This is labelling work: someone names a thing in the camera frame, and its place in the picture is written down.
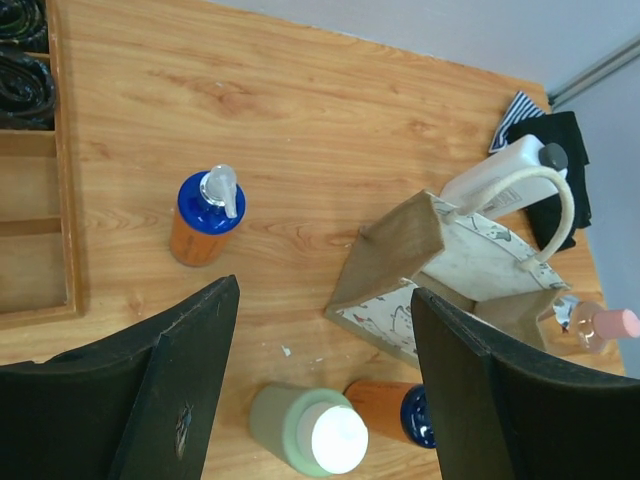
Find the rolled tie dark blue dotted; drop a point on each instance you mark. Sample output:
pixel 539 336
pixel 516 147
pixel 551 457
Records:
pixel 28 92

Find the rolled tie green pattern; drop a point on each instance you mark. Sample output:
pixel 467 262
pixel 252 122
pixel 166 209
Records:
pixel 24 25

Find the right aluminium frame post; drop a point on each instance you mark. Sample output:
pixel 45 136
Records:
pixel 611 63

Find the black garment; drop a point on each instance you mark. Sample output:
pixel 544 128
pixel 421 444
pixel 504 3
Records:
pixel 565 151

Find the clear bottle pink cap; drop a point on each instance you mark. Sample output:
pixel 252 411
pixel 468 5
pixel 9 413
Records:
pixel 572 325

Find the cream bottle beige cap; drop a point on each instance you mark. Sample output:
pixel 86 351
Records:
pixel 316 431

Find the blue white striped cloth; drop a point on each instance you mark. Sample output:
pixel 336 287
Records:
pixel 522 107

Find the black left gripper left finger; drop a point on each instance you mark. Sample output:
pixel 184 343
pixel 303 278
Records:
pixel 138 404

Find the orange bottle blue pump collar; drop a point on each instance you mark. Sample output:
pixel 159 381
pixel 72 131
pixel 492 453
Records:
pixel 210 206

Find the wooden compartment tray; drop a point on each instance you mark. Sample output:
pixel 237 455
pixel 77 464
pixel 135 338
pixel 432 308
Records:
pixel 41 279

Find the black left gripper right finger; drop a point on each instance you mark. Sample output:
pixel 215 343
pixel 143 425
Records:
pixel 501 409

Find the beige canvas bag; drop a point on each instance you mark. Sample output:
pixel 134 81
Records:
pixel 474 263

